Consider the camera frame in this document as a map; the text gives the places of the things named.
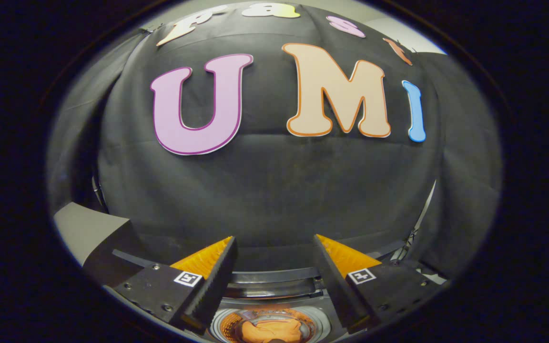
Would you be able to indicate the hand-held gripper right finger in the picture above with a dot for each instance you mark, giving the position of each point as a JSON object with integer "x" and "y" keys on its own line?
{"x": 336, "y": 286}

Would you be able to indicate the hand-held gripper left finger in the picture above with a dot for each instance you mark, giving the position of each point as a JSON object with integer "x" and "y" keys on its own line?
{"x": 215, "y": 281}

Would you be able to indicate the grey washing machine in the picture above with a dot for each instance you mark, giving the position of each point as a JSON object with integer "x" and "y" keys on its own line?
{"x": 324, "y": 312}

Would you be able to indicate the orange shirt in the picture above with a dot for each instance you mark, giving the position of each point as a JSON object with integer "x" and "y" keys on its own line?
{"x": 269, "y": 331}

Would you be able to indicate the beige cabinet with dark top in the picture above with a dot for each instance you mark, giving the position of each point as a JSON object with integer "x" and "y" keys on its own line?
{"x": 84, "y": 228}

